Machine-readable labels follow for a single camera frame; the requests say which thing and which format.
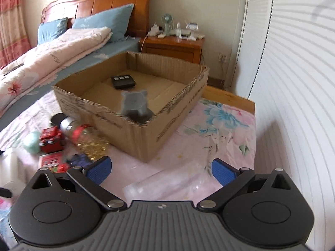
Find small green desk fan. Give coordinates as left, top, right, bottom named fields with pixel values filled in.
left=161, top=14, right=173, bottom=35

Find pink patterned curtain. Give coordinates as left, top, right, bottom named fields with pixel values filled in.
left=0, top=0, right=32, bottom=68

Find small blue pillow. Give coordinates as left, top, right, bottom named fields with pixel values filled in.
left=37, top=18, right=68, bottom=45

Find cardboard box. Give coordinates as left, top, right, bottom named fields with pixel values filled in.
left=52, top=51, right=210, bottom=163

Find pink floral quilt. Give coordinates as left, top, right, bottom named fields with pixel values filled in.
left=0, top=27, right=113, bottom=113

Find white louvered wardrobe door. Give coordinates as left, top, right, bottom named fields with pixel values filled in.
left=230, top=0, right=335, bottom=251

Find mint green plastic case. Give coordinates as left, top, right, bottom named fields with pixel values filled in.
left=23, top=132, right=42, bottom=154

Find white power strip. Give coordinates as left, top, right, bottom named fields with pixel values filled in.
left=148, top=23, right=165, bottom=37

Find black round lid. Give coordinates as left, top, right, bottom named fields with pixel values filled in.
left=50, top=113, right=68, bottom=126

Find clear plastic jar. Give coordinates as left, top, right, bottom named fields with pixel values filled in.
left=123, top=171, right=223, bottom=205

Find red card box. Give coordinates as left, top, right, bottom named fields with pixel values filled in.
left=39, top=152, right=69, bottom=173

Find dark purple small object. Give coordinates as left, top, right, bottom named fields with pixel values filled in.
left=67, top=154, right=93, bottom=168

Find black digital timer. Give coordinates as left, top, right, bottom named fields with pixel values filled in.
left=110, top=75, right=137, bottom=89

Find wooden nightstand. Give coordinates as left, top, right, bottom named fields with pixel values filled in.
left=139, top=35, right=205, bottom=64

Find red toy train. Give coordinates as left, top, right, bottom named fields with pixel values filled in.
left=39, top=126, right=66, bottom=153

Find white cable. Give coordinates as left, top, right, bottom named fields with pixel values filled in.
left=140, top=33, right=150, bottom=54

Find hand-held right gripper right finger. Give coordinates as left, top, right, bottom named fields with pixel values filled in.
left=197, top=158, right=291, bottom=211

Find black toy car red wheels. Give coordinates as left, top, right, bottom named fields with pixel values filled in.
left=120, top=89, right=155, bottom=123

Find white small device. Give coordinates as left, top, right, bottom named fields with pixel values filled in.
left=186, top=22, right=199, bottom=41

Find white translucent plastic box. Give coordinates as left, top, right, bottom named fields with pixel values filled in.
left=0, top=149, right=40, bottom=190

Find blue bed sheet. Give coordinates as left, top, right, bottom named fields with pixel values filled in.
left=0, top=37, right=142, bottom=131

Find clear bottle with silver lid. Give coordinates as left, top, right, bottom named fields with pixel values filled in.
left=60, top=117, right=110, bottom=160

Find large blue pillow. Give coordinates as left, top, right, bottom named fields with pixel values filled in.
left=72, top=3, right=134, bottom=43

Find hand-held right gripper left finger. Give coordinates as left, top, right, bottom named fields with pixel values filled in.
left=31, top=156, right=125, bottom=211

